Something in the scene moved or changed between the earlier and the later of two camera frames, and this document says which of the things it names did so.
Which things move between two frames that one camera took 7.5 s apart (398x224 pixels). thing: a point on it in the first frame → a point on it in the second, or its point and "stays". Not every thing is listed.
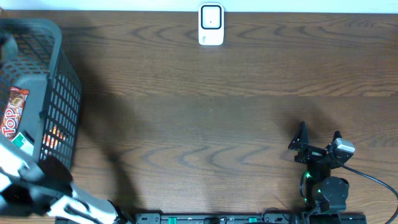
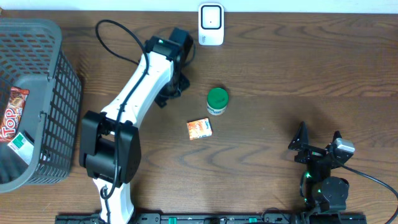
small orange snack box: [53, 137] → [199, 128]
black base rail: [248, 218] stays
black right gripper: [311, 152] stays
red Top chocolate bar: [13, 112] stays
